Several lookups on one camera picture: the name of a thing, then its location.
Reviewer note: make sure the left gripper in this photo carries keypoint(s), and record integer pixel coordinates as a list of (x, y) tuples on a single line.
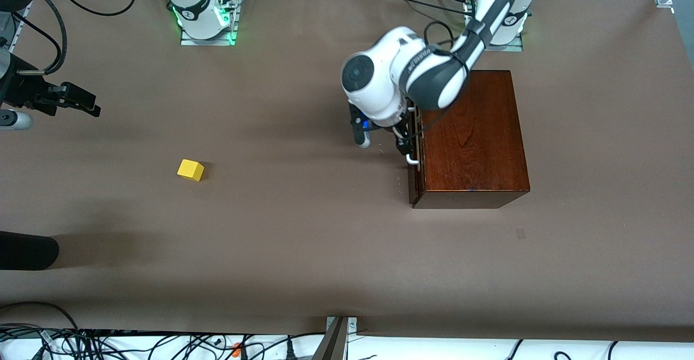
[(402, 131)]

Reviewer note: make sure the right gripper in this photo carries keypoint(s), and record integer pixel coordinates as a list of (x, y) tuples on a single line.
[(23, 95)]

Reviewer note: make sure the yellow cube block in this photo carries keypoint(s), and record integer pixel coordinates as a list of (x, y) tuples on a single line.
[(190, 170)]

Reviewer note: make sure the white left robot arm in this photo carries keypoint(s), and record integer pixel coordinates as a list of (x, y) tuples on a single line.
[(379, 78)]

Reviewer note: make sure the dark brown wooden cabinet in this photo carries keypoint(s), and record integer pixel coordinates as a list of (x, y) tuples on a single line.
[(477, 143)]

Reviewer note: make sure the black rounded cylinder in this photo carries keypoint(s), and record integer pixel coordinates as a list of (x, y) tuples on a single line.
[(27, 250)]

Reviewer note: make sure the orange plug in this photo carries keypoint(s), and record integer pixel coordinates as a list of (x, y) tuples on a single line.
[(237, 349)]

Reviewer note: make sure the aluminium frame side rail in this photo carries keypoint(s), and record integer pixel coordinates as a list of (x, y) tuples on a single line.
[(24, 15)]

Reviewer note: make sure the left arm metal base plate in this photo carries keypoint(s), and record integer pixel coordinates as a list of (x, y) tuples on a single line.
[(512, 47)]

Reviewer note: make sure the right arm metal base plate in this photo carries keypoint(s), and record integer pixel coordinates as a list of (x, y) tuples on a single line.
[(209, 41)]

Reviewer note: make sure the aluminium bracket post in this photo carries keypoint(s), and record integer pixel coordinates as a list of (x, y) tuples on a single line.
[(336, 338)]

